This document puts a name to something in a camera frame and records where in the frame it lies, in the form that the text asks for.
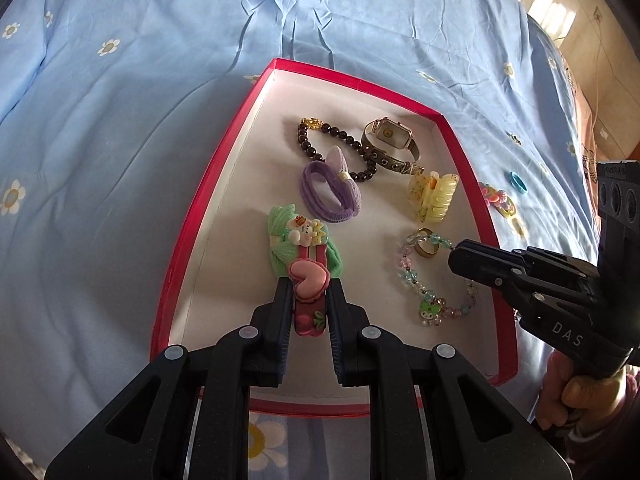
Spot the person's right hand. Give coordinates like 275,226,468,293
537,352,636,433

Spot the red cardboard box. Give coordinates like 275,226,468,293
149,58,519,418

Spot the green bow hair tie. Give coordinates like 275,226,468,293
266,203,346,279

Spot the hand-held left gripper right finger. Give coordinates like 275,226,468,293
325,280,571,480

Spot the gold ring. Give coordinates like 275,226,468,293
413,228,441,260

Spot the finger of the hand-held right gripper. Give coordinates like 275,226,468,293
447,239,601,286
448,260,598,326

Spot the black bead bracelet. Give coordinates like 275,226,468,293
297,117,381,185

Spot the purple hair tie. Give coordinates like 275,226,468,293
299,145,364,224

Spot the square wristwatch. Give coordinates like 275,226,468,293
360,116,426,176

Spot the yellow hair claw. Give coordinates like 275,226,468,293
409,170,460,224

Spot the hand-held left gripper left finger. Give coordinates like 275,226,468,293
45,277,296,480

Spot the pink hair clip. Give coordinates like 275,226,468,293
288,244,331,337

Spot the colourful beaded hair tie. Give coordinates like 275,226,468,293
477,181,516,219

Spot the pastel crystal bead bracelet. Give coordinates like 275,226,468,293
397,232,480,327

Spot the orange printed blanket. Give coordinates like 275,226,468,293
564,52,603,177

